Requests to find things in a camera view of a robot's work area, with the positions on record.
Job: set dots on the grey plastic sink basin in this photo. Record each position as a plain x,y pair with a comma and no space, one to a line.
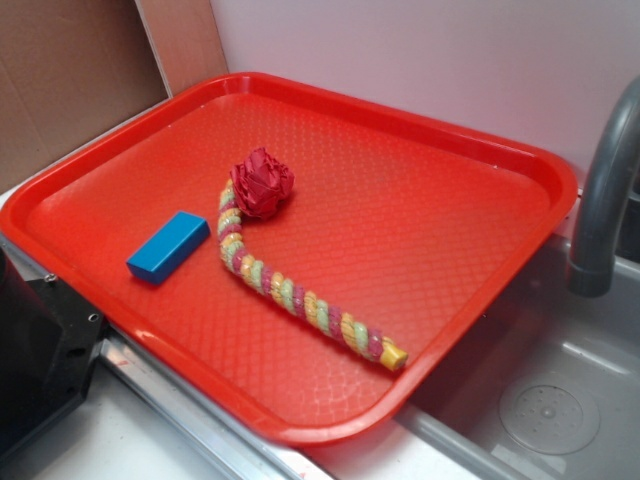
544,386

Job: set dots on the red plastic tray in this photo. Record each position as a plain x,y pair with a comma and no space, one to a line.
410,224

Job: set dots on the grey faucet spout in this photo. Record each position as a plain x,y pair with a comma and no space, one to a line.
607,224

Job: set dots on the red crumpled paper ball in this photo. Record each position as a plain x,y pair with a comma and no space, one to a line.
261,183

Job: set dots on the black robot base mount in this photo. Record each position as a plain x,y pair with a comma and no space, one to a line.
50,338

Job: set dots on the blue rectangular block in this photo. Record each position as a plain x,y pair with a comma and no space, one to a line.
162,253

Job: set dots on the brown cardboard panel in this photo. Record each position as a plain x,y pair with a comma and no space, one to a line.
72,70

